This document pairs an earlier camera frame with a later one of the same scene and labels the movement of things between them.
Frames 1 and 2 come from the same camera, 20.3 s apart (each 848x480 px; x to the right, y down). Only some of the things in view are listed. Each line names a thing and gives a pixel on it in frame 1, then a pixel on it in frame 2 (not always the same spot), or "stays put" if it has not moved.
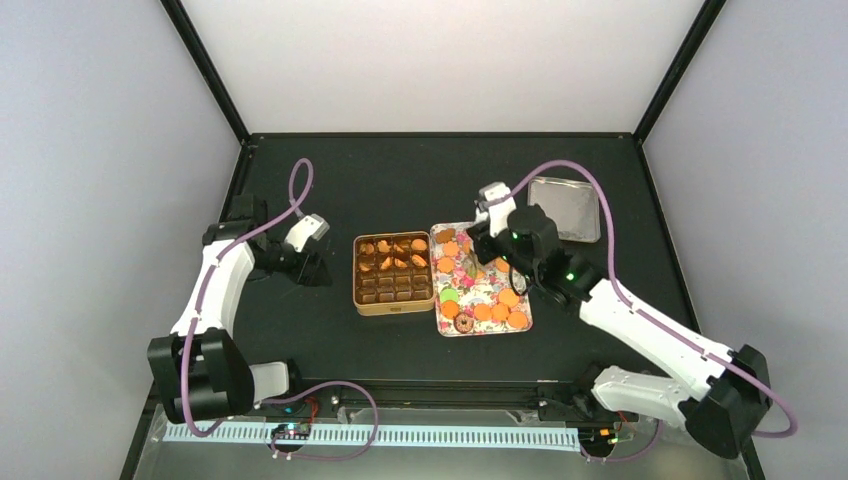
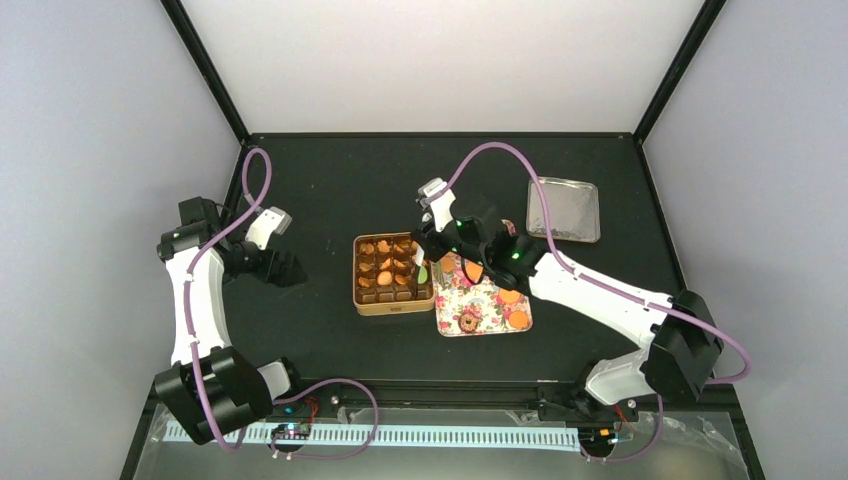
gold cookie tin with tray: (392, 273) stays put
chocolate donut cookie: (463, 323) stays put
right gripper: (476, 231) to (432, 250)
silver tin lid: (573, 205) stays put
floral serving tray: (471, 298) stays put
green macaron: (449, 294) to (423, 274)
